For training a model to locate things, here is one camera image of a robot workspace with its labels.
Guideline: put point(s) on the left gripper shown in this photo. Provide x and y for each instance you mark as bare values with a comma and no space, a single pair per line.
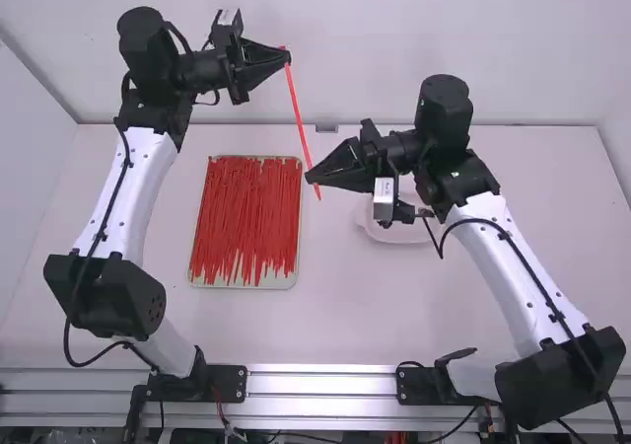
235,69

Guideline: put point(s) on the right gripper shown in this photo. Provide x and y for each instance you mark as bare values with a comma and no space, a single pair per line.
377,163

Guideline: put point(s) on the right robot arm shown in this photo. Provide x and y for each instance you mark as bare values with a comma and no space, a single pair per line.
493,246

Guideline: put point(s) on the white dish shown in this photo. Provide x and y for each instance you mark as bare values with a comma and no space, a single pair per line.
394,236

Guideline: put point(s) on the pale tray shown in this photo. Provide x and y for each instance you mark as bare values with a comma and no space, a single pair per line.
276,283

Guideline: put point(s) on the silver rails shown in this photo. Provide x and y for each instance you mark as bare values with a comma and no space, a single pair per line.
320,390

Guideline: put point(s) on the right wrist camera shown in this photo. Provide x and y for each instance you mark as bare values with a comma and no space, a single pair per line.
383,197

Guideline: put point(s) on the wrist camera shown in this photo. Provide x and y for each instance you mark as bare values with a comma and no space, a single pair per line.
226,18
383,197

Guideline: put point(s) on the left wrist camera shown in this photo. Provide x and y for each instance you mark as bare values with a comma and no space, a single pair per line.
226,18

